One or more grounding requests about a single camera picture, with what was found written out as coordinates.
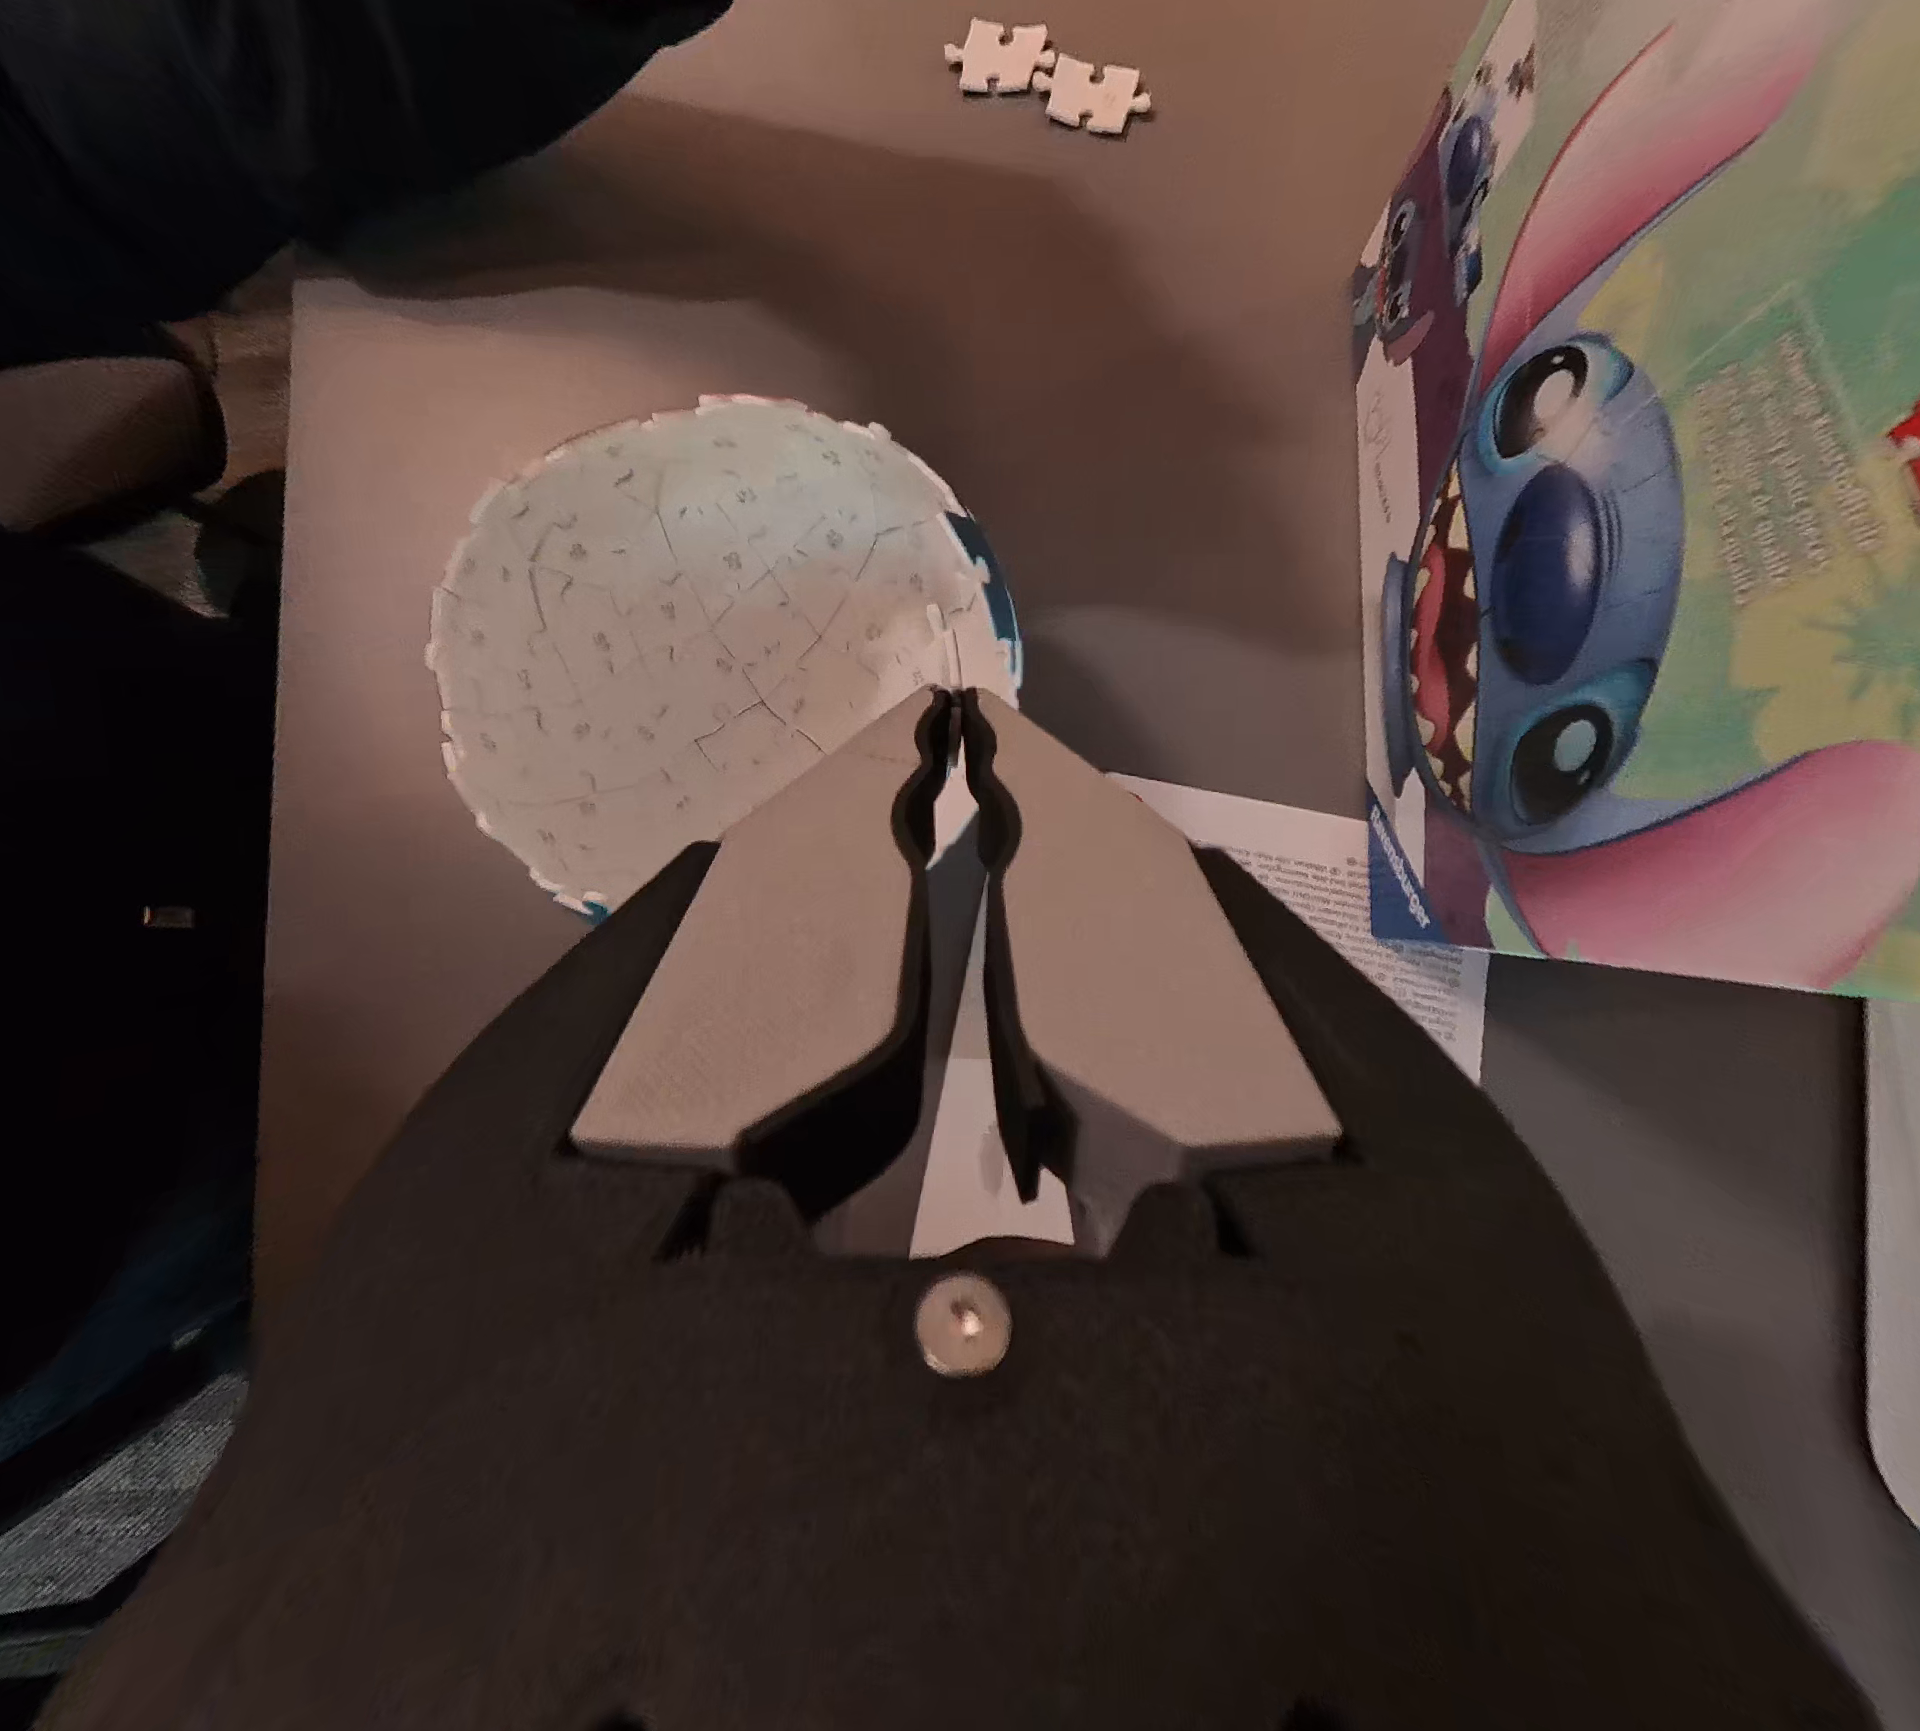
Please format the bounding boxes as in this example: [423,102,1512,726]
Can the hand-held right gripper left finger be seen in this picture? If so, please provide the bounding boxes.
[571,688,954,1218]

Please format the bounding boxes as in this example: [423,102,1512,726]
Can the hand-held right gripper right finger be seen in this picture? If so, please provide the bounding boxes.
[961,688,1349,1206]

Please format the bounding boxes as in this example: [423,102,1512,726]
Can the partly built blue puzzle ball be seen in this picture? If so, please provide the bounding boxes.
[426,392,1032,926]

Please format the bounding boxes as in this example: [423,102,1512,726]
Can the printed cardboard puzzle box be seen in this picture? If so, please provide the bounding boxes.
[1355,0,1920,1008]

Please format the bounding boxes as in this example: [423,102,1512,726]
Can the white instruction leaflet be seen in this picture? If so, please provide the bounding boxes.
[912,772,1492,1260]

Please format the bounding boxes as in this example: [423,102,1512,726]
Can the grey mesh office chair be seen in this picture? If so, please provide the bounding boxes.
[0,318,230,536]

